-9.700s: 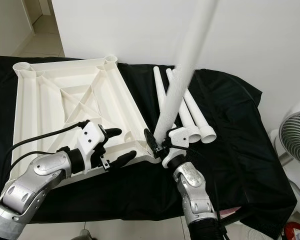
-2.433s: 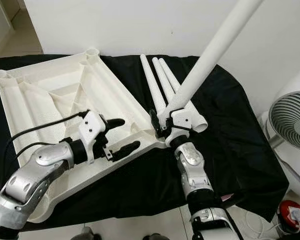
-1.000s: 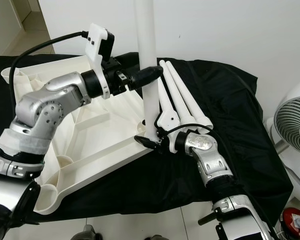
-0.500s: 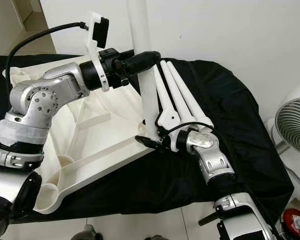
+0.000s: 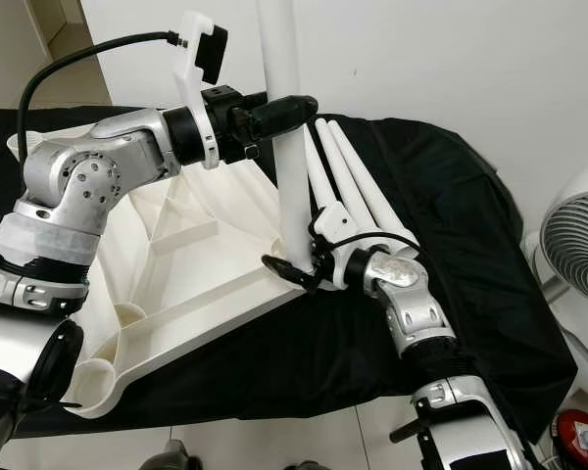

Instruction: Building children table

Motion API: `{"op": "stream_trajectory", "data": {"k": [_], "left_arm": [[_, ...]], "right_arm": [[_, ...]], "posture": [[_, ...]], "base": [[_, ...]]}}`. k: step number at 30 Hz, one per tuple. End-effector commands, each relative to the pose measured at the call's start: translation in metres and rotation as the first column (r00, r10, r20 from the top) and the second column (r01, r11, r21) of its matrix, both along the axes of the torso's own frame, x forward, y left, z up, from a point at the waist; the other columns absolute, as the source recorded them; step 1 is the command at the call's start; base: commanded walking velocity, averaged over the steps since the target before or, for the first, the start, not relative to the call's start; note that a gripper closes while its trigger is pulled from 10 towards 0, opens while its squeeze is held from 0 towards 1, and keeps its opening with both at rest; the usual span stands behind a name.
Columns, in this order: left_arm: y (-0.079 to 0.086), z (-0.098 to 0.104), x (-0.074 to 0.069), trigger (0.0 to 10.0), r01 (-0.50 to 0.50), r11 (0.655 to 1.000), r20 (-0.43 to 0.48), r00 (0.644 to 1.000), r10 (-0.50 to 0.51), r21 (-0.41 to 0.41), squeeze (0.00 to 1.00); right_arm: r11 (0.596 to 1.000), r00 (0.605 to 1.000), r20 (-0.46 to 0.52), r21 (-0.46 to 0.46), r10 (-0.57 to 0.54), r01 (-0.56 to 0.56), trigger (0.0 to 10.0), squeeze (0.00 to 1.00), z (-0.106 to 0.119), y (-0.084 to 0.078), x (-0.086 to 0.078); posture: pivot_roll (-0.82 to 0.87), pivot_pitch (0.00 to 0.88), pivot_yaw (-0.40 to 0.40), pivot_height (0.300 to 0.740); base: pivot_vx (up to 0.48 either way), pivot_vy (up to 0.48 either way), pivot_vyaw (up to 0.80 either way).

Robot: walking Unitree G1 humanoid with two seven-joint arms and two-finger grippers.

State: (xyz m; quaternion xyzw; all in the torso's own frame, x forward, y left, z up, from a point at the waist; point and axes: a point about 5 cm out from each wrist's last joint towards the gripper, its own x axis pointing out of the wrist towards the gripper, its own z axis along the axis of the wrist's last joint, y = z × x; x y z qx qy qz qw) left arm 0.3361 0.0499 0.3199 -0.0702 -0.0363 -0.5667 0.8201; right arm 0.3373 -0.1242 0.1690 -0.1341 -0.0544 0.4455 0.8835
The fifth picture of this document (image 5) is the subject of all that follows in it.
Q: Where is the white plastic children table top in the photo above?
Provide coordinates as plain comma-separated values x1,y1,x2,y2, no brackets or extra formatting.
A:
8,122,319,420

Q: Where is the grey robot foot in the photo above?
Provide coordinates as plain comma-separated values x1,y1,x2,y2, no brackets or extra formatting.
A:
159,441,202,470

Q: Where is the red floor object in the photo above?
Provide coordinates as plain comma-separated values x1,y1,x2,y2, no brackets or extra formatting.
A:
551,409,588,469

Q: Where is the white plastic table leg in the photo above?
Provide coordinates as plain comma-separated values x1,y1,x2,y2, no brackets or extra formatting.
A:
255,0,319,275
330,117,420,251
317,117,383,236
302,127,344,221

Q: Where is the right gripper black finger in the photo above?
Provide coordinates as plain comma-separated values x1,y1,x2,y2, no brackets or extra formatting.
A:
262,254,322,293

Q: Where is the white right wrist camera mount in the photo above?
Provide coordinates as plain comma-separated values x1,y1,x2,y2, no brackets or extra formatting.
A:
314,204,365,290

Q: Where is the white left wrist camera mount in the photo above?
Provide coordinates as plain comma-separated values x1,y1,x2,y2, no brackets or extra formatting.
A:
174,10,229,169

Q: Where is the black metal stand pole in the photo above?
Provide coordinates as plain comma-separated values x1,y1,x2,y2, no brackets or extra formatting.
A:
388,415,434,445

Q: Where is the white standing fan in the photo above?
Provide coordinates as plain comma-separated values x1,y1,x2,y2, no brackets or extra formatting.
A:
524,152,588,378

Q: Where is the black table cloth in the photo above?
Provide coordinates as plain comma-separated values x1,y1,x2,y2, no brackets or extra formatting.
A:
0,106,579,442

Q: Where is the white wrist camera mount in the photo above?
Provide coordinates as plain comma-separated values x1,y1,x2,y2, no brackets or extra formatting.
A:
174,10,229,169
314,204,365,290

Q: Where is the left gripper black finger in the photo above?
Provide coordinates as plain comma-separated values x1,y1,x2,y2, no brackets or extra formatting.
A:
247,94,320,139

